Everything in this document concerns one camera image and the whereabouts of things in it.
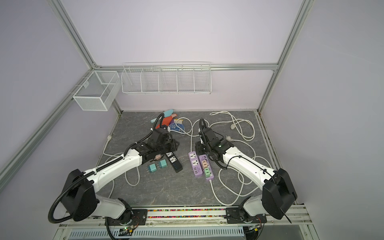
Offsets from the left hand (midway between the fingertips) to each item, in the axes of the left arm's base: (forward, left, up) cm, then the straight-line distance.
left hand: (179, 145), depth 83 cm
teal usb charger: (-6, +17, -13) cm, 22 cm away
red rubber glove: (+34, +12, -17) cm, 40 cm away
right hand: (-1, -11, -1) cm, 11 cm away
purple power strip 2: (-2, -14, -12) cm, 19 cm away
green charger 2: (-13, -15, -8) cm, 21 cm away
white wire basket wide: (+47, +8, +13) cm, 49 cm away
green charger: (-4, +11, -13) cm, 18 cm away
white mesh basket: (+38, +53, +11) cm, 66 cm away
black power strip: (-3, +4, -13) cm, 14 cm away
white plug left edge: (+21, +53, -18) cm, 60 cm away
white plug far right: (+22, -37, -14) cm, 45 cm away
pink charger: (-8, -14, -8) cm, 18 cm away
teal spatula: (+38, +11, -13) cm, 42 cm away
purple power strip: (-8, -9, -12) cm, 17 cm away
